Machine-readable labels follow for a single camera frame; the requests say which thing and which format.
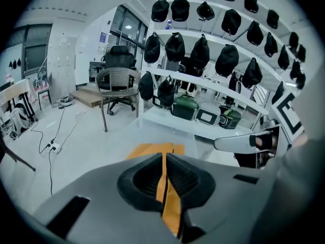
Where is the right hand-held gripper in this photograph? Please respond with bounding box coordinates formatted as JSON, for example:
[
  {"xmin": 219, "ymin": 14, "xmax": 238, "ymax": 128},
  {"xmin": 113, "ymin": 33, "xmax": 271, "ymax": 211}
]
[{"xmin": 214, "ymin": 91, "xmax": 305, "ymax": 169}]

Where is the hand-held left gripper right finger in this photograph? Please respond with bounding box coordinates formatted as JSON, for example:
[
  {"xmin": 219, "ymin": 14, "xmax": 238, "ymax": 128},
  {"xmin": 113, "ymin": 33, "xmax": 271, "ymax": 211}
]
[{"xmin": 166, "ymin": 152, "xmax": 276, "ymax": 244}]

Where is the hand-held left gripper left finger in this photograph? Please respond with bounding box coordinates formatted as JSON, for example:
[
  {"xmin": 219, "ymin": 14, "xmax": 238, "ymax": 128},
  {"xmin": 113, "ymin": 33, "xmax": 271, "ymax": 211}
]
[{"xmin": 32, "ymin": 152, "xmax": 178, "ymax": 244}]

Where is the person's right forearm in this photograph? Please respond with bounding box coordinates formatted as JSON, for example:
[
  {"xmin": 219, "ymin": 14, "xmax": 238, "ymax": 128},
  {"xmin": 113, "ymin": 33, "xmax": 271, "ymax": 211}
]
[{"xmin": 293, "ymin": 133, "xmax": 310, "ymax": 148}]

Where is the black green-topped equipment case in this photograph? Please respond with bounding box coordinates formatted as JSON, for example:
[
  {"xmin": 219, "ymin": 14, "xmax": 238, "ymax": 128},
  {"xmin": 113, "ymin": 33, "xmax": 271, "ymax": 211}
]
[{"xmin": 218, "ymin": 107, "xmax": 242, "ymax": 130}]

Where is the white windowed equipment case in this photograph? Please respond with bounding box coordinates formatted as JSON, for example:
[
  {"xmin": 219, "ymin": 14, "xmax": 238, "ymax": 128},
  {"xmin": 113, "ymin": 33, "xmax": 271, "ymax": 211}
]
[{"xmin": 196, "ymin": 106, "xmax": 221, "ymax": 127}]

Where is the green-lidded equipment case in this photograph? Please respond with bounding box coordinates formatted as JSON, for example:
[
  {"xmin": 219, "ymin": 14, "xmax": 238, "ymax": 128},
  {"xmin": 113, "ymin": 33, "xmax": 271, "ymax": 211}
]
[{"xmin": 171, "ymin": 95, "xmax": 199, "ymax": 122}]

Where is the white power strip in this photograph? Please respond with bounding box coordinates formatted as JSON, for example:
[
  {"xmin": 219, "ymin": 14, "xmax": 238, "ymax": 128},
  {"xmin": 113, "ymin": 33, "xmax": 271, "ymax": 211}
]
[{"xmin": 45, "ymin": 141, "xmax": 62, "ymax": 155}]

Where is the white shelving rack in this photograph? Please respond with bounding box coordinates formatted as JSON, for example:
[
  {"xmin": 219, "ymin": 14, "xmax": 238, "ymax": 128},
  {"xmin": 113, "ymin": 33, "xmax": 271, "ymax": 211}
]
[{"xmin": 138, "ymin": 0, "xmax": 309, "ymax": 142}]

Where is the low wooden platform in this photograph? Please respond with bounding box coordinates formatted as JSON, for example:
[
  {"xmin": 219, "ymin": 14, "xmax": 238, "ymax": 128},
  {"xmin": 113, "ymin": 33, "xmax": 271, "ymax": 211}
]
[{"xmin": 69, "ymin": 87, "xmax": 109, "ymax": 109}]

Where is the white backpack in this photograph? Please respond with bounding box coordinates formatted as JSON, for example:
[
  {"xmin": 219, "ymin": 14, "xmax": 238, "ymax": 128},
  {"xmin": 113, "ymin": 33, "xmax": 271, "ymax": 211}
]
[{"xmin": 9, "ymin": 102, "xmax": 33, "ymax": 137}]

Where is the small pink-panelled table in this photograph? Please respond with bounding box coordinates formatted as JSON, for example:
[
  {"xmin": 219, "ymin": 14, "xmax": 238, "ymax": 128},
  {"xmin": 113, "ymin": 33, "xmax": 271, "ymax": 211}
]
[{"xmin": 31, "ymin": 72, "xmax": 53, "ymax": 111}]

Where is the table with white cloth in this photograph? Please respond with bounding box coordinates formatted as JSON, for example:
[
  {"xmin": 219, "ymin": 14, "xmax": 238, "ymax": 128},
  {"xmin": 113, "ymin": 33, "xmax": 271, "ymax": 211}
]
[{"xmin": 0, "ymin": 78, "xmax": 36, "ymax": 127}]

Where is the grey locker cabinet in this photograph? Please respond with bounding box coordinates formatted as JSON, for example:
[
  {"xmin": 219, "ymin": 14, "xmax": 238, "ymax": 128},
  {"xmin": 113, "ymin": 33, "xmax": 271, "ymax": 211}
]
[{"xmin": 47, "ymin": 36, "xmax": 77, "ymax": 96}]

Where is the black office chair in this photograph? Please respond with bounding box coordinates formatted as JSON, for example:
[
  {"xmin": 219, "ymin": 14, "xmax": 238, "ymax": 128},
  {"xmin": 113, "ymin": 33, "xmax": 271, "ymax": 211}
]
[{"xmin": 97, "ymin": 45, "xmax": 138, "ymax": 116}]

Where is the white standing fan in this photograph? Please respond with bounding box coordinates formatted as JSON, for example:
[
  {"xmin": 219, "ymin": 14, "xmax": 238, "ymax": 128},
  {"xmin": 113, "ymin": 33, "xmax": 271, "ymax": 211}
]
[{"xmin": 102, "ymin": 44, "xmax": 113, "ymax": 63}]

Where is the dark framed window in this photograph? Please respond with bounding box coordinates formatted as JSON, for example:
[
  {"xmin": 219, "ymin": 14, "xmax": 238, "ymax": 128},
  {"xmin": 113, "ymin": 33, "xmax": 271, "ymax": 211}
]
[{"xmin": 22, "ymin": 24, "xmax": 53, "ymax": 80}]

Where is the dark glass doorway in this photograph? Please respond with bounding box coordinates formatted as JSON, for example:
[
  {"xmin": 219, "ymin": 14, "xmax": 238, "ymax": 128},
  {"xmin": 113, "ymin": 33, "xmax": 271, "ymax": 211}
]
[{"xmin": 109, "ymin": 5, "xmax": 149, "ymax": 60}]

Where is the black floor cable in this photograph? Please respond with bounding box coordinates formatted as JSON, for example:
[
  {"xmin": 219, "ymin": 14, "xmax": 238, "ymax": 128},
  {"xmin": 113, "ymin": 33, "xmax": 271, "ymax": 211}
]
[{"xmin": 30, "ymin": 105, "xmax": 80, "ymax": 196}]

